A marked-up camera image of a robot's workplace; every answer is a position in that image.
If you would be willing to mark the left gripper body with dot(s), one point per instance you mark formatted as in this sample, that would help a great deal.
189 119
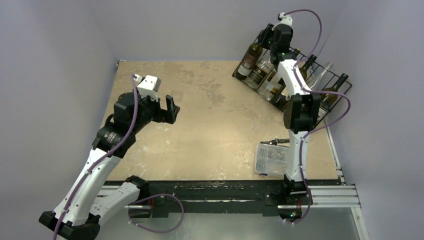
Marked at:
157 114

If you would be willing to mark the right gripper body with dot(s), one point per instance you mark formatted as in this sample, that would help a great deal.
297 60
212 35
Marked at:
268 36

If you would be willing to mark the tall clear glass bottle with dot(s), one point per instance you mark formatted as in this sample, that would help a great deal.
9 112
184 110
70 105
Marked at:
259 73

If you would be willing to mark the dark green bottle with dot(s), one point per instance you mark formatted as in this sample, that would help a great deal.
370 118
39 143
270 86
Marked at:
304 69
327 99

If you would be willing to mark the clear square bottle gold cap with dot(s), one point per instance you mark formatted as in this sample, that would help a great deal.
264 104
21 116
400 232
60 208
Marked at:
270 85

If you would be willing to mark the clear glass bottle short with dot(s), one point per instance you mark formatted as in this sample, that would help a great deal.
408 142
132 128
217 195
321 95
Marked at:
318 75

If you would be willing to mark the dark green bottle front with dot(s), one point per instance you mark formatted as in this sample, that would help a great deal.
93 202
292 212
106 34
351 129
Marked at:
327 99

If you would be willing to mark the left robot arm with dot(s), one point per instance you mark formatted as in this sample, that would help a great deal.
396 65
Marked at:
79 216

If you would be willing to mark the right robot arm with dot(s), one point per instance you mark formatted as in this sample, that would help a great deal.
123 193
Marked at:
301 110

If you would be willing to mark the black pliers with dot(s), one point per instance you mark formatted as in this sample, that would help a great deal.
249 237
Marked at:
275 142

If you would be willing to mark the clear plastic screw box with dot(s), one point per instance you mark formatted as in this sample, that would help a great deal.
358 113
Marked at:
271 160

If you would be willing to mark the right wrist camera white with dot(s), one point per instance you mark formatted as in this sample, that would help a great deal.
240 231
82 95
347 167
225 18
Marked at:
284 19

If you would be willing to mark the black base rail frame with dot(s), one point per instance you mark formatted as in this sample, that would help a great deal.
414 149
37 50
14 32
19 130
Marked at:
162 197

